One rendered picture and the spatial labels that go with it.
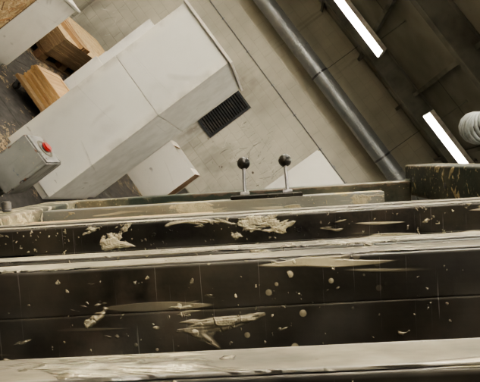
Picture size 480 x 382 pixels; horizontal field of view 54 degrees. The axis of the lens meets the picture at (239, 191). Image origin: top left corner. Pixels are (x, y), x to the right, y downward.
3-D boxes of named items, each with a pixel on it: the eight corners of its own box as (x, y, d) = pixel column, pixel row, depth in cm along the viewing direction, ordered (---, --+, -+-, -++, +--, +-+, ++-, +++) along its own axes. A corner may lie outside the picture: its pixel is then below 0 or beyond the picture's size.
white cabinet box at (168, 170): (136, 173, 664) (177, 142, 660) (159, 206, 661) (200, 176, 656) (125, 171, 619) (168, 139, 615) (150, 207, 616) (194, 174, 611)
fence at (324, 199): (51, 223, 138) (50, 210, 137) (380, 204, 134) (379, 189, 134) (43, 226, 133) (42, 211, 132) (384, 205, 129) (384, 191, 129)
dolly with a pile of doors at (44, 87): (38, 92, 510) (60, 76, 508) (64, 131, 506) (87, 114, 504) (4, 79, 448) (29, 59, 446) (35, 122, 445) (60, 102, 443)
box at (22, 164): (1, 166, 163) (42, 135, 161) (22, 194, 163) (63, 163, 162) (-19, 166, 151) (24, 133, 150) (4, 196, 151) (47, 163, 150)
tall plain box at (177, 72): (55, 151, 444) (205, 38, 432) (92, 203, 440) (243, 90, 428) (-2, 139, 354) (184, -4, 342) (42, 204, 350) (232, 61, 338)
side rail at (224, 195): (84, 231, 163) (82, 199, 162) (406, 212, 158) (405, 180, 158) (77, 233, 157) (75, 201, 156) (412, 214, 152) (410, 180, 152)
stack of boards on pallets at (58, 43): (76, 54, 842) (96, 39, 839) (109, 100, 835) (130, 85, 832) (-8, -5, 597) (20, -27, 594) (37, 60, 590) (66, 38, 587)
